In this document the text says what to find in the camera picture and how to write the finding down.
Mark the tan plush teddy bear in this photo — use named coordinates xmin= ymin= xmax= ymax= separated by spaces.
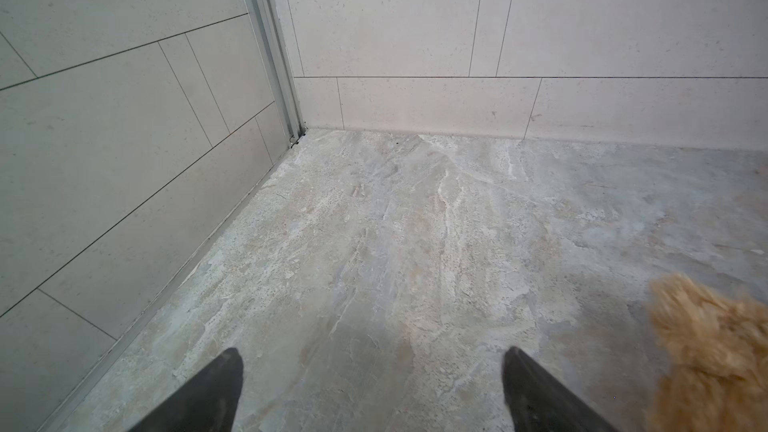
xmin=646 ymin=274 xmax=767 ymax=431

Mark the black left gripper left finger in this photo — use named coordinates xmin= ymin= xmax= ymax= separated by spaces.
xmin=129 ymin=347 xmax=244 ymax=432

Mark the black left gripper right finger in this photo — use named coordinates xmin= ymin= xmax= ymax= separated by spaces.
xmin=502 ymin=346 xmax=617 ymax=432

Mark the aluminium left corner post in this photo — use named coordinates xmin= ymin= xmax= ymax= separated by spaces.
xmin=244 ymin=0 xmax=306 ymax=148

